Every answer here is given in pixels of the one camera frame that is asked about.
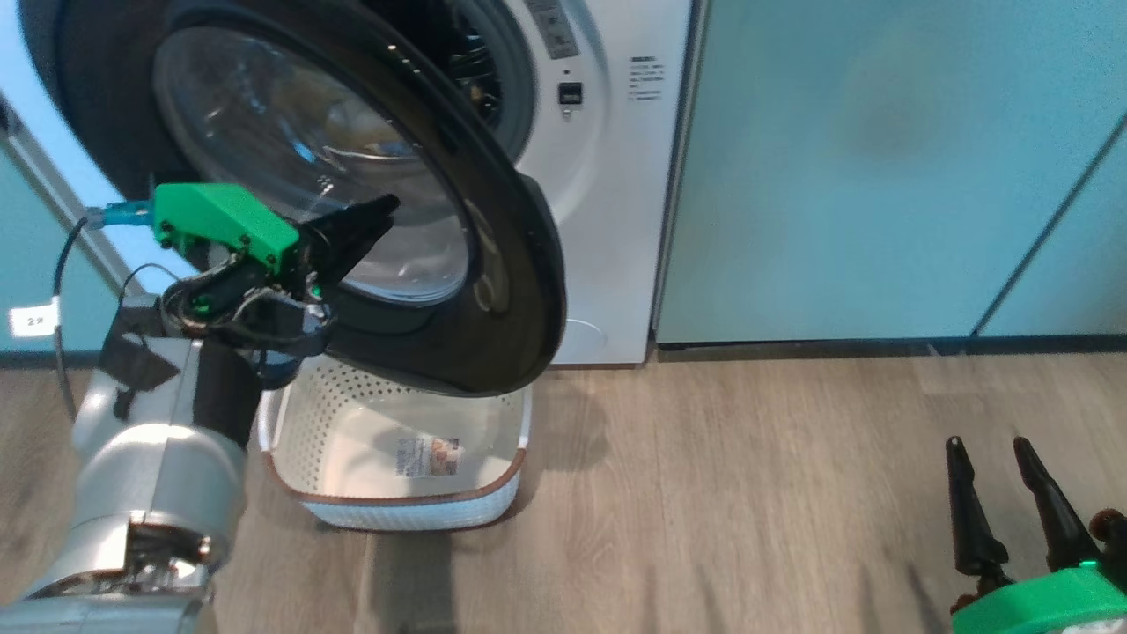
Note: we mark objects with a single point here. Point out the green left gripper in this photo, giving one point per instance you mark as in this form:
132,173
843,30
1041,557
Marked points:
220,220

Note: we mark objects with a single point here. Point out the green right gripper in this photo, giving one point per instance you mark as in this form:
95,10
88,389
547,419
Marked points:
1048,608

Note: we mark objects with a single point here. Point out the black round washer door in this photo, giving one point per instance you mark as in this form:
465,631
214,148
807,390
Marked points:
493,291

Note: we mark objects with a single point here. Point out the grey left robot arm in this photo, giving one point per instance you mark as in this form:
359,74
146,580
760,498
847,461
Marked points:
150,475

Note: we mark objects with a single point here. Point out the grey rubber door gasket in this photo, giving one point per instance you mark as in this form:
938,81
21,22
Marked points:
519,88

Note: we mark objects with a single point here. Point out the black door latch socket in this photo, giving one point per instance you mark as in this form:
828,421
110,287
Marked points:
570,95

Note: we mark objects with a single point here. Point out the white front-load washing machine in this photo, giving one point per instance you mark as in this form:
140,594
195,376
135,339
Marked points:
616,220

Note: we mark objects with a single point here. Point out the paper label inside basket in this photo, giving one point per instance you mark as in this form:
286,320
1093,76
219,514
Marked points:
430,455

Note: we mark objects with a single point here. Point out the white perforated laundry basket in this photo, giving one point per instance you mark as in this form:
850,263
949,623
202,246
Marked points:
493,502

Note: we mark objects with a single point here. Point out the grey warning sticker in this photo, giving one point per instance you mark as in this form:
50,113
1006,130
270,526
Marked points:
553,26

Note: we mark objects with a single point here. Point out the teal cabinet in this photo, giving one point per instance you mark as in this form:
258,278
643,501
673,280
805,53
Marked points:
35,255
880,176

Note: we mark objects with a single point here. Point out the printed text label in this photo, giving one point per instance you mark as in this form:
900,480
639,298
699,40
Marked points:
645,77

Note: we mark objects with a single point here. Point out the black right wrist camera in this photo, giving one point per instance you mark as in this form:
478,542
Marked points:
1112,537

